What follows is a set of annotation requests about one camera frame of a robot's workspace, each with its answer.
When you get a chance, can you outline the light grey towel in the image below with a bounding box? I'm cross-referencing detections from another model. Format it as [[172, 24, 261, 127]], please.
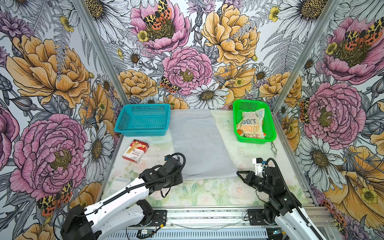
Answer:
[[170, 109, 237, 181]]

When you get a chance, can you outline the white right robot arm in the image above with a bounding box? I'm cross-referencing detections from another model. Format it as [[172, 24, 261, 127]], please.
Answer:
[[237, 167, 326, 240]]

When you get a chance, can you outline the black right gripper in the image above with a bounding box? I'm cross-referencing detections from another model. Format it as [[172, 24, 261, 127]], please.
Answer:
[[236, 171, 273, 196]]

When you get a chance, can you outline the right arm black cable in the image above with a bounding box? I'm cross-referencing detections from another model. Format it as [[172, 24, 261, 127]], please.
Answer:
[[263, 157, 320, 240]]

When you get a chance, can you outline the aluminium frame post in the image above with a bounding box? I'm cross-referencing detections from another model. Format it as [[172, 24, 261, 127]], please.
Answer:
[[272, 0, 343, 104], [74, 1, 129, 105]]

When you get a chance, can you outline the teal plastic basket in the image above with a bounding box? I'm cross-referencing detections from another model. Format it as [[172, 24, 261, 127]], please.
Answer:
[[114, 104, 171, 137]]

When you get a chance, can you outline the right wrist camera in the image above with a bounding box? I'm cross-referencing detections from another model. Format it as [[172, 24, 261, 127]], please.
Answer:
[[253, 158, 267, 177]]

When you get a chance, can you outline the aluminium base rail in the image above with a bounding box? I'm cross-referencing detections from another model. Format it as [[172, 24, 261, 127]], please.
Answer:
[[107, 205, 340, 240]]

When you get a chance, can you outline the red and white carton box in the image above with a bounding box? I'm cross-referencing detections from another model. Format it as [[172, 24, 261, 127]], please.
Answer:
[[122, 140, 149, 164]]

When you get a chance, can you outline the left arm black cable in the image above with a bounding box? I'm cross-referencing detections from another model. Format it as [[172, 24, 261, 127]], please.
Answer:
[[71, 152, 187, 220]]

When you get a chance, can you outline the green plastic basket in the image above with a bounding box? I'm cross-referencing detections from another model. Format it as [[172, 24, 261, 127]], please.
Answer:
[[233, 100, 277, 144]]

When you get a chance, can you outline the right aluminium frame post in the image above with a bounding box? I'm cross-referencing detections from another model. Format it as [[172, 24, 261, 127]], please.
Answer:
[[272, 0, 343, 104]]

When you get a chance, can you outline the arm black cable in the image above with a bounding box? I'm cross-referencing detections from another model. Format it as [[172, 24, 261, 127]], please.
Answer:
[[71, 152, 187, 220], [263, 157, 320, 240]]

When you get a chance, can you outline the left aluminium frame post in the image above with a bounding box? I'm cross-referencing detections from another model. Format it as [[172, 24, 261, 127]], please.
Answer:
[[74, 1, 129, 105]]

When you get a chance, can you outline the printed cream towel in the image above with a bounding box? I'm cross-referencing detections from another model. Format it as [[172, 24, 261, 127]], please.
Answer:
[[236, 109, 266, 140]]

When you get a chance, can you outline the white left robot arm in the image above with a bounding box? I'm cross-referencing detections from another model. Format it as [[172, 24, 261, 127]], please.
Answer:
[[60, 153, 186, 240]]

